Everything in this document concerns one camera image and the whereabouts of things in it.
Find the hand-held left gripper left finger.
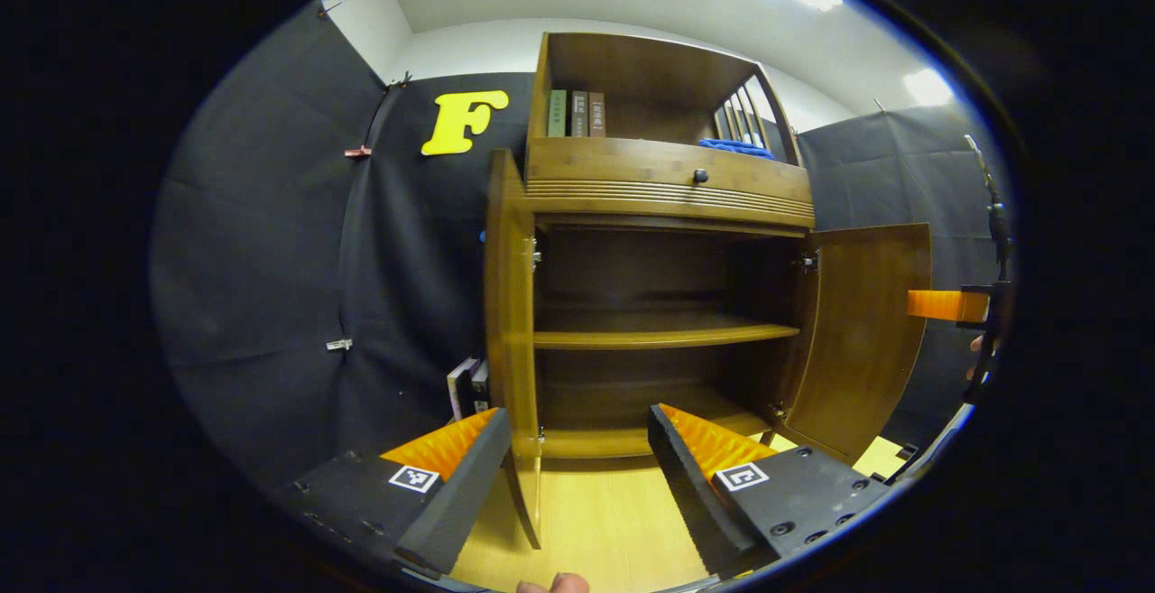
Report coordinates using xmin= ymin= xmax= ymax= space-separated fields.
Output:
xmin=271 ymin=408 xmax=512 ymax=580

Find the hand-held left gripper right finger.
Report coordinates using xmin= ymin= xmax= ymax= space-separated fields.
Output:
xmin=646 ymin=403 xmax=903 ymax=581

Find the small ceiling light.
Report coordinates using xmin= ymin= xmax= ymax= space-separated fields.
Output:
xmin=902 ymin=68 xmax=956 ymax=107

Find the black backdrop cloth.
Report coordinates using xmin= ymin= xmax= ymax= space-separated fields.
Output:
xmin=152 ymin=0 xmax=1013 ymax=490

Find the white book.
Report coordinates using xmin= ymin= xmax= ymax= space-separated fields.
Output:
xmin=447 ymin=357 xmax=479 ymax=421

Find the blue cloth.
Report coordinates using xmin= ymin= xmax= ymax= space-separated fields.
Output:
xmin=699 ymin=138 xmax=777 ymax=161

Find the wooden double-door shoe cabinet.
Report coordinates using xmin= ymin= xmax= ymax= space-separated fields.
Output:
xmin=483 ymin=31 xmax=932 ymax=551

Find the wooden drawer with black knob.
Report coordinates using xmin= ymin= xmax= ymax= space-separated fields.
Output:
xmin=525 ymin=137 xmax=816 ymax=231

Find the wooden cabinet door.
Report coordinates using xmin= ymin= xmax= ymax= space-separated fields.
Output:
xmin=485 ymin=149 xmax=544 ymax=551
xmin=776 ymin=223 xmax=932 ymax=466

